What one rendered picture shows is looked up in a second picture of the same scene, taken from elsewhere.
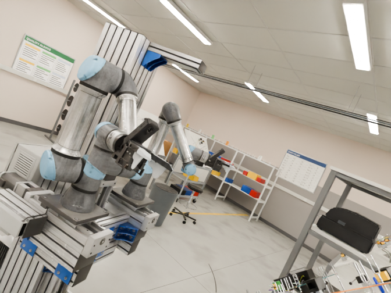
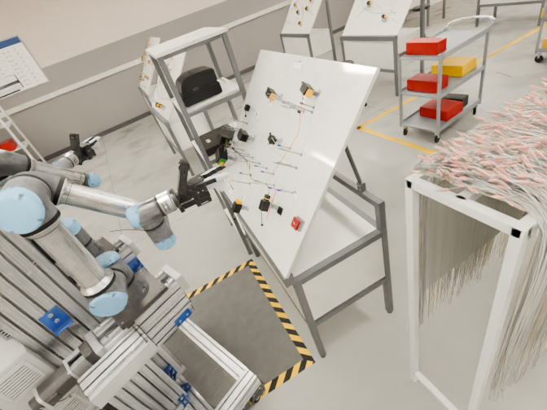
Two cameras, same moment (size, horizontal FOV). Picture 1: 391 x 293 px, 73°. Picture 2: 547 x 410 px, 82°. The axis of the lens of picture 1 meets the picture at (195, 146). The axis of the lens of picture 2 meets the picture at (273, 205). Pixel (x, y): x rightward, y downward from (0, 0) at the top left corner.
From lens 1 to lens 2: 0.89 m
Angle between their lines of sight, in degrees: 61
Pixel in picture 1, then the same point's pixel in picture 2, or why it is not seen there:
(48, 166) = (121, 298)
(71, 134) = (93, 265)
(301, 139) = not seen: outside the picture
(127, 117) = (99, 196)
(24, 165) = (23, 379)
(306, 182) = (28, 76)
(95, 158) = (166, 232)
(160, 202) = not seen: outside the picture
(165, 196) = not seen: outside the picture
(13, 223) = (146, 351)
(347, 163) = (31, 14)
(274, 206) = (38, 133)
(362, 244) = (216, 89)
